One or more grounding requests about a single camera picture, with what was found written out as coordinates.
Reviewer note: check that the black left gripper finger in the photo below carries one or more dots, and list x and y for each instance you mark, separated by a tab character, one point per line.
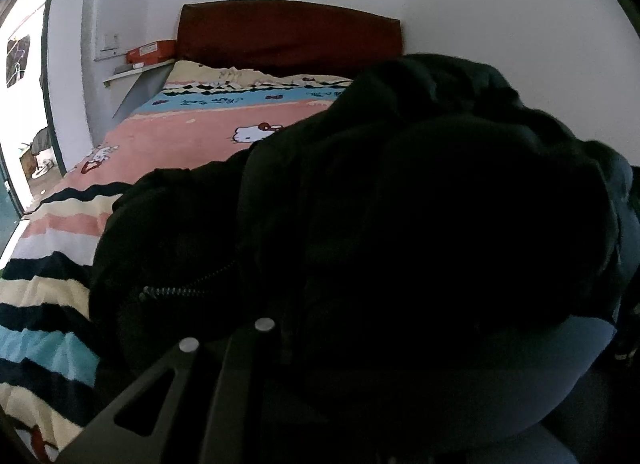
187	408

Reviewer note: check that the black large jacket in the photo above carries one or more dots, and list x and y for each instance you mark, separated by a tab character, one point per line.
404	277

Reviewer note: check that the dark green door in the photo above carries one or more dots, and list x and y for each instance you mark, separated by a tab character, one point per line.
10	207

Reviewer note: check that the striped Hello Kitty bedspread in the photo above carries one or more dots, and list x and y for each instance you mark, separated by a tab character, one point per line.
48	352

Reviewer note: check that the red box on shelf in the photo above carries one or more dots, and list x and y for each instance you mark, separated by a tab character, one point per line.
152	53

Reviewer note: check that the dark red headboard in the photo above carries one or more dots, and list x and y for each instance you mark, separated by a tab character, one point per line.
286	37

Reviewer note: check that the white wall shelf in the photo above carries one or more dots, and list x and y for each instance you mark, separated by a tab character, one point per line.
136	71

